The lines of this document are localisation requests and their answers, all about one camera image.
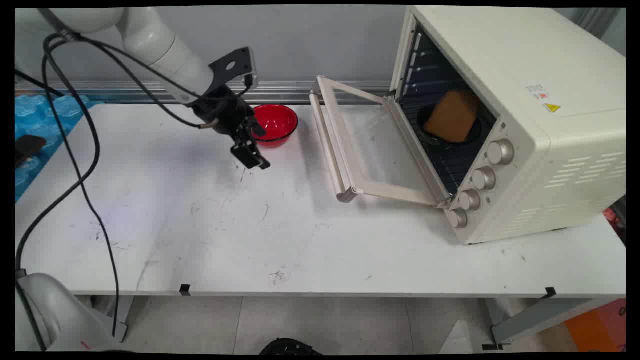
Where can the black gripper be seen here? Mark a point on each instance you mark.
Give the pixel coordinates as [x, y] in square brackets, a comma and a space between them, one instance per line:
[225, 110]

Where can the brown bread slice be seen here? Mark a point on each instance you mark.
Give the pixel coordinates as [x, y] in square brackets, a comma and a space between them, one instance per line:
[452, 117]

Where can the cream glass oven door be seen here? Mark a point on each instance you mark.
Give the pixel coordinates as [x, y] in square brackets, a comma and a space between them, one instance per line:
[345, 150]

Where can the dark brown object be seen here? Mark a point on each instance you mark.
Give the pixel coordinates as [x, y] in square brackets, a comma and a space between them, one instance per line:
[29, 147]

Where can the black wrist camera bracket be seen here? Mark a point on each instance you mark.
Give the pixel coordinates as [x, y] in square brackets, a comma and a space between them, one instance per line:
[234, 64]

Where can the blue bubble wrap sheet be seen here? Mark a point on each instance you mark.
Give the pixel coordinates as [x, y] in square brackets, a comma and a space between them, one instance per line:
[55, 112]

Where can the red patterned object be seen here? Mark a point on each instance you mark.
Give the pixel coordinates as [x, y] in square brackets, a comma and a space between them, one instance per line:
[614, 222]

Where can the aluminium rail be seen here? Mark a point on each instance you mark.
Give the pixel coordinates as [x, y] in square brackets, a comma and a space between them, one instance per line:
[125, 92]

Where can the orange box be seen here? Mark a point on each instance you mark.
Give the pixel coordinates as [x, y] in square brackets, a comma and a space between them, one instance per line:
[597, 327]

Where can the black tape piece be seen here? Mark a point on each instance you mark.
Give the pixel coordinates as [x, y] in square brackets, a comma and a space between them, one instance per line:
[185, 289]
[550, 292]

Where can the grey table leg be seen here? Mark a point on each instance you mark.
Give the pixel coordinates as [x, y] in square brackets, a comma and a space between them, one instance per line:
[540, 317]
[120, 312]

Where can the black round plate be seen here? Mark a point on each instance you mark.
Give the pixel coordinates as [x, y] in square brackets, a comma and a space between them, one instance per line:
[429, 134]

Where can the black round object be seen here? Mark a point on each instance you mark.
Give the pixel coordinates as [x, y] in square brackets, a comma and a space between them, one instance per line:
[290, 346]

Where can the cream toaster oven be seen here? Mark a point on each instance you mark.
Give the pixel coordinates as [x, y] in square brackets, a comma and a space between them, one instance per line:
[550, 125]

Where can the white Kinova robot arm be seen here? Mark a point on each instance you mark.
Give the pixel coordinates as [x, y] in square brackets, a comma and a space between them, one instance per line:
[150, 37]

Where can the white red label sticker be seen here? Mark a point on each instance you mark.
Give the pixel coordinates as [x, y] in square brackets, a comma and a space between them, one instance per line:
[537, 91]

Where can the silver oven knob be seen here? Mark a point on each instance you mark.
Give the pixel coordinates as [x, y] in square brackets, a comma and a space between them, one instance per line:
[484, 178]
[457, 218]
[469, 200]
[500, 152]

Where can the red bowl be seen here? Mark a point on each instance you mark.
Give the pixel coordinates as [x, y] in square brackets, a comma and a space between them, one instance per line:
[277, 122]

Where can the yellow warning sticker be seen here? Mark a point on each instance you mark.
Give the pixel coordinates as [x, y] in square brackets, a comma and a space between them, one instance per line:
[552, 107]

